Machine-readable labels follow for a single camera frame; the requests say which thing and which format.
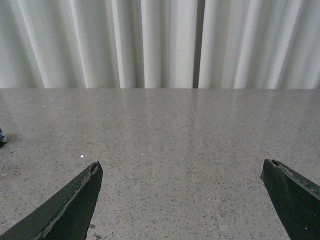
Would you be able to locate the white pleated curtain left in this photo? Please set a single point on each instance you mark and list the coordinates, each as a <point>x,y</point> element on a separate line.
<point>94,44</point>

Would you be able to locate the blue and white object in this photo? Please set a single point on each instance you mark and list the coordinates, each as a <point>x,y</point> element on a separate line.
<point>3,139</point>

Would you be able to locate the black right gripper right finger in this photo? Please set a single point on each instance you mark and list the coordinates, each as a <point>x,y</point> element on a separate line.
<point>295,198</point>

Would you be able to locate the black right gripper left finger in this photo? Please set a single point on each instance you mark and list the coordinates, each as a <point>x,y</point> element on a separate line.
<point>67,214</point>

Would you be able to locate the white pleated curtain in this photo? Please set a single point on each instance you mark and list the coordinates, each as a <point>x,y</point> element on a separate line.
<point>94,44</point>
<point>258,44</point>

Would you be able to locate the white pleated curtain right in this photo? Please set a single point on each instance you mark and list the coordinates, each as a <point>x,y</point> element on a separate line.
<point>258,44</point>

